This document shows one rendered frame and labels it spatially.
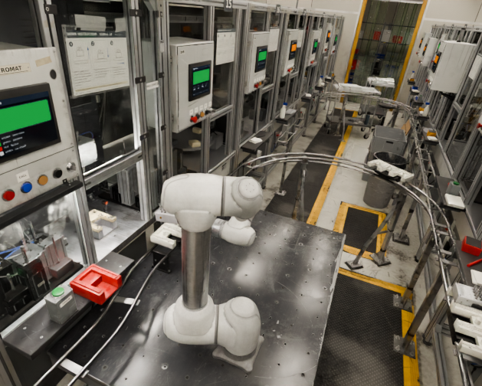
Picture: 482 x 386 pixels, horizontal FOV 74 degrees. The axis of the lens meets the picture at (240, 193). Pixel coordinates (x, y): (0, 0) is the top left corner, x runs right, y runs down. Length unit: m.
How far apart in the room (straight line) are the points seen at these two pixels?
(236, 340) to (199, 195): 0.67
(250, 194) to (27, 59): 0.77
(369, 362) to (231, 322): 1.41
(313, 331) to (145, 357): 0.77
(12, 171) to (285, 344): 1.28
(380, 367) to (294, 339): 1.04
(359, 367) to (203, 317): 1.44
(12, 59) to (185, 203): 0.64
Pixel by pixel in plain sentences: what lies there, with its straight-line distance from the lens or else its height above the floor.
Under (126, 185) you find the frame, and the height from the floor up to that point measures 1.06.
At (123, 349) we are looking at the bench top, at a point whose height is 0.68.
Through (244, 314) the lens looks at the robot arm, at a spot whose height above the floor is 0.95.
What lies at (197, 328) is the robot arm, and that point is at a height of 0.90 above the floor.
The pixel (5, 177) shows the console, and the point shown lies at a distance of 1.22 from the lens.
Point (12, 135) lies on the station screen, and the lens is 1.17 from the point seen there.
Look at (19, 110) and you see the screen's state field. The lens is 1.17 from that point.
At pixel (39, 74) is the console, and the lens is 1.23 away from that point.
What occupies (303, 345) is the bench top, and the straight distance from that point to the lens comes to 1.65.
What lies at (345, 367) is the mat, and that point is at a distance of 2.49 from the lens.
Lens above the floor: 1.98
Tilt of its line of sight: 30 degrees down
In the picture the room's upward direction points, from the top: 5 degrees clockwise
